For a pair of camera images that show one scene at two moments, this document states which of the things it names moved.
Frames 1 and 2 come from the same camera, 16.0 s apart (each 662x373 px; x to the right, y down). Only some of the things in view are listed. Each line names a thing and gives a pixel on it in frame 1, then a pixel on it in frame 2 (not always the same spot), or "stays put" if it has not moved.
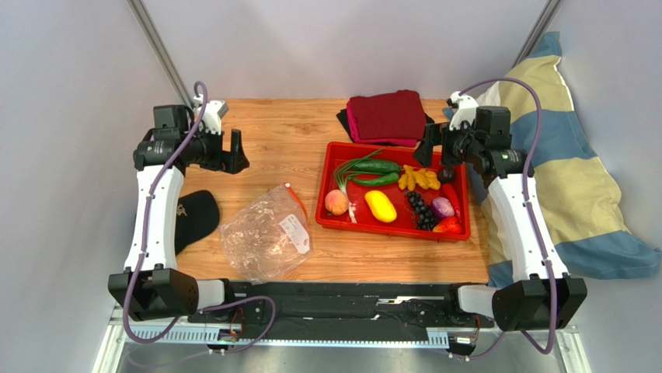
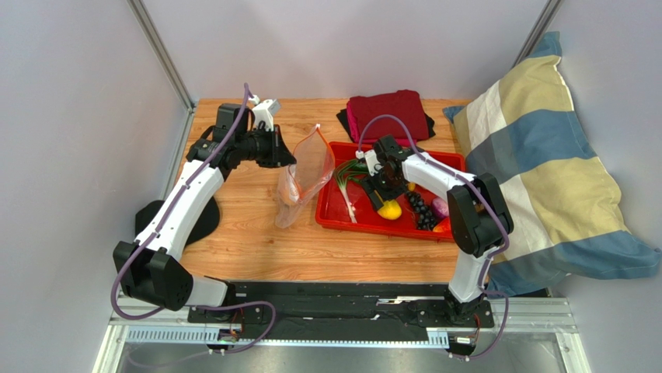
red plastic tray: (387, 189) stays put
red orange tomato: (450, 224) stays put
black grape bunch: (427, 220) stays put
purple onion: (442, 207) stays put
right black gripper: (435, 143) → (377, 187)
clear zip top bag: (269, 238) → (311, 166)
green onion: (343, 172) stays put
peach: (336, 201) → (286, 193)
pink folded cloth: (353, 122) stays put
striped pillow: (594, 235) stays put
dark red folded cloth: (397, 115) stays put
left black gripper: (229, 162) → (273, 159)
